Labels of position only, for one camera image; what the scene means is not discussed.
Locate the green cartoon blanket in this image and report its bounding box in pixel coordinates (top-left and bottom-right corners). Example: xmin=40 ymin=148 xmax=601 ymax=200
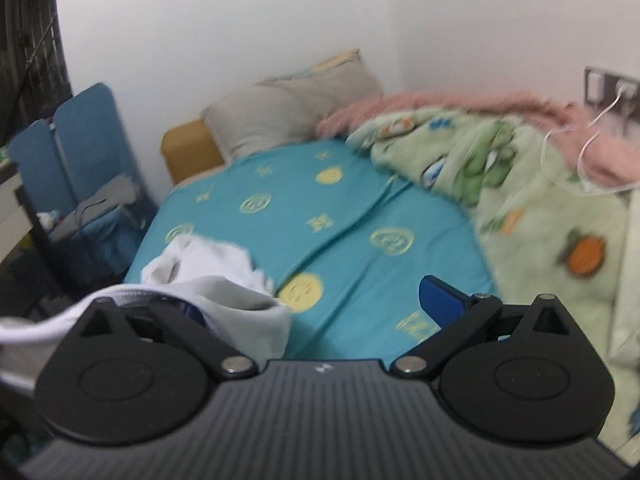
xmin=345 ymin=107 xmax=640 ymax=456

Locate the white garment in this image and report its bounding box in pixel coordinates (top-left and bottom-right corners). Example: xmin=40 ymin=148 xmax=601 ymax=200
xmin=1 ymin=234 xmax=293 ymax=396

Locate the wall power socket plate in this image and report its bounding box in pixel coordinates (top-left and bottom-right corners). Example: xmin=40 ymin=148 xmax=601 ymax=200
xmin=582 ymin=66 xmax=639 ymax=136

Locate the white desk dark top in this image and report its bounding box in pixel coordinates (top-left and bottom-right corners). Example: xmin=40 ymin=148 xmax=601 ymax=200
xmin=0 ymin=159 xmax=52 ymax=270

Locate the grey cloth on chair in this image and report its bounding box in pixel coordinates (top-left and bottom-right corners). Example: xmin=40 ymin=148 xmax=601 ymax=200
xmin=49 ymin=174 xmax=141 ymax=243

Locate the dark barred window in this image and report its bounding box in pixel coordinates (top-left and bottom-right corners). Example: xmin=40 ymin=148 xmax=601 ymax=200
xmin=0 ymin=0 xmax=72 ymax=144

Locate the mustard yellow cushion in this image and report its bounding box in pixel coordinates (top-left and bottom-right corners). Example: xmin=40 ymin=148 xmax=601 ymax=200
xmin=160 ymin=119 xmax=226 ymax=185

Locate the blue covered chair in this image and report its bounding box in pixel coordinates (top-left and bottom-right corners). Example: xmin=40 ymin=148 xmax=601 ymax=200
xmin=8 ymin=119 xmax=75 ymax=214
xmin=52 ymin=82 xmax=156 ymax=285

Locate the white charging cable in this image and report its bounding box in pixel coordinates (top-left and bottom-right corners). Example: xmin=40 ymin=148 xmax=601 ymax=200
xmin=540 ymin=84 xmax=640 ymax=196

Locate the pink fluffy blanket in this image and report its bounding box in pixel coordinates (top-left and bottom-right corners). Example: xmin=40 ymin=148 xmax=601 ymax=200
xmin=316 ymin=90 xmax=640 ymax=191

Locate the teal patterned bed sheet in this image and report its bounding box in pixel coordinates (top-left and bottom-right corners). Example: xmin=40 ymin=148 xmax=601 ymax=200
xmin=127 ymin=141 xmax=496 ymax=362

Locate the grey pillow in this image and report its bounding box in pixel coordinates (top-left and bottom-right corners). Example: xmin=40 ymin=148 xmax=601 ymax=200
xmin=201 ymin=49 xmax=383 ymax=162

